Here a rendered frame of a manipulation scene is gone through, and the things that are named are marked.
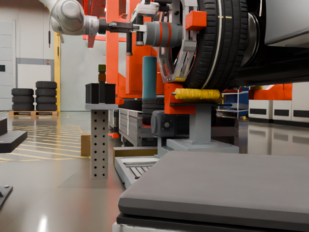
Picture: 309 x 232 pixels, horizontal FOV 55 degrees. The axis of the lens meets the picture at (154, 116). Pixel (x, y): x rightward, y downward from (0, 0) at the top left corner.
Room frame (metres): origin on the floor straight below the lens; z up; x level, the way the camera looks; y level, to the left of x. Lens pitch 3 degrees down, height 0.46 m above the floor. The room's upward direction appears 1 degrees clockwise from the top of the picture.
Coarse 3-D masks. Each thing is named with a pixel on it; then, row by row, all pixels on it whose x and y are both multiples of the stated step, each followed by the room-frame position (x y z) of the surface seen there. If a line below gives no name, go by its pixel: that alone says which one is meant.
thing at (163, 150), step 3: (162, 147) 1.97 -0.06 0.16; (165, 147) 1.98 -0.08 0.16; (168, 147) 1.95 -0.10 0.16; (162, 150) 1.90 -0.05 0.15; (165, 150) 1.84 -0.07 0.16; (168, 150) 1.95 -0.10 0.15; (171, 150) 1.89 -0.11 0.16; (174, 150) 1.83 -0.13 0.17; (162, 153) 1.90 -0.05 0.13; (165, 153) 1.84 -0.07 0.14; (162, 156) 1.90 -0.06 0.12
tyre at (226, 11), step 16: (208, 0) 1.44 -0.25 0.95; (224, 0) 1.47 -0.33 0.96; (240, 0) 1.49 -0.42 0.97; (208, 16) 1.43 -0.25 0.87; (224, 16) 1.45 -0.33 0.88; (240, 16) 1.47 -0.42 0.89; (208, 32) 1.43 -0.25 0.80; (224, 32) 1.45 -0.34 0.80; (240, 32) 1.47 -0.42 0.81; (208, 48) 1.45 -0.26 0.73; (224, 48) 1.47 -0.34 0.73; (240, 48) 1.49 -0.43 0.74; (208, 64) 1.49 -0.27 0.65; (224, 64) 1.51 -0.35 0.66; (240, 64) 1.54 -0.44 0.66; (192, 80) 1.58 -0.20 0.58; (224, 80) 1.59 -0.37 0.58
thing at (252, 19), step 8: (248, 16) 1.76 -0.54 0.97; (248, 24) 1.76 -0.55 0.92; (256, 24) 1.69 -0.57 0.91; (248, 32) 1.76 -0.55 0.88; (256, 32) 1.68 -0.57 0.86; (248, 40) 1.75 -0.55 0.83; (256, 40) 1.69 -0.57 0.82; (248, 48) 1.75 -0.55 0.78; (256, 48) 1.71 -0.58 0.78; (248, 56) 1.75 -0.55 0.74
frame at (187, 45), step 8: (184, 0) 1.47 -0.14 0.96; (192, 0) 1.47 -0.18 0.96; (184, 8) 1.47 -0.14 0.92; (192, 8) 1.48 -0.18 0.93; (160, 16) 1.91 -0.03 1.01; (168, 16) 1.90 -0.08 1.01; (184, 16) 1.47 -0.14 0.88; (184, 24) 1.47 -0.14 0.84; (184, 32) 1.46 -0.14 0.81; (192, 32) 1.48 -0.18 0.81; (184, 40) 1.46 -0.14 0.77; (192, 40) 1.47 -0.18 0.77; (160, 48) 1.95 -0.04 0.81; (184, 48) 1.47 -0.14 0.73; (192, 48) 1.48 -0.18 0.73; (160, 56) 1.95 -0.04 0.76; (184, 56) 1.50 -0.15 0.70; (192, 56) 1.51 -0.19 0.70; (160, 64) 1.90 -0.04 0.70; (168, 64) 1.91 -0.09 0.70; (184, 64) 1.58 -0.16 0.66; (160, 72) 1.89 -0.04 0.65; (168, 72) 1.87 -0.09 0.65; (176, 72) 1.58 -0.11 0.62; (184, 72) 1.58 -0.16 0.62; (168, 80) 1.72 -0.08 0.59; (176, 80) 1.61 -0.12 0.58; (184, 80) 1.62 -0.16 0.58
